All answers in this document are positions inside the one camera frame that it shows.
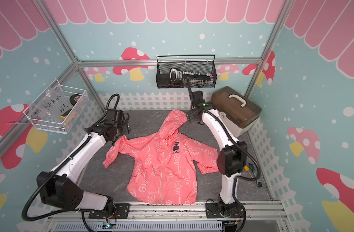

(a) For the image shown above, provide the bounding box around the yellow black tool in basket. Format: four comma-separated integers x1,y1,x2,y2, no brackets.
61,109,72,119

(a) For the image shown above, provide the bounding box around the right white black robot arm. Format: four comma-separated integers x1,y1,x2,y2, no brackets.
186,78,261,232

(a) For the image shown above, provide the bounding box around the white wire basket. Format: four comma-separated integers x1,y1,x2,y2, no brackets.
24,79,89,134

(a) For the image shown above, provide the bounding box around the pink child rain jacket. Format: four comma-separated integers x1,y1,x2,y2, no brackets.
103,110,218,205

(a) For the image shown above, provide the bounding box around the green handled wrench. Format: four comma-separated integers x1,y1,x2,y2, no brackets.
248,161,263,188

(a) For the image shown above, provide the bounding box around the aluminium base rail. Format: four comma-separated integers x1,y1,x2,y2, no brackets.
43,201,292,232

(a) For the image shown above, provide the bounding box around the black tape roll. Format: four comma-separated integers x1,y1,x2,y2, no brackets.
69,94,82,106

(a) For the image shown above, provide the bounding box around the black wire mesh basket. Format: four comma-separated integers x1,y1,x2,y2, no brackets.
156,55,217,89

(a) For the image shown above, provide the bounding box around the white brown storage toolbox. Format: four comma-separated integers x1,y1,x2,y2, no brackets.
211,87,262,137

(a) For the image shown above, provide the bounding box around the clear plastic labelled bag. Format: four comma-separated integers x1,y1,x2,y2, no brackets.
32,87,72,123

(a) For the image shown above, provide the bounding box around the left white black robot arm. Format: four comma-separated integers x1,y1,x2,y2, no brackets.
22,102,131,221

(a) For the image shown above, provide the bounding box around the socket wrench set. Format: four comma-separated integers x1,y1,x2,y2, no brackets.
169,68,215,88

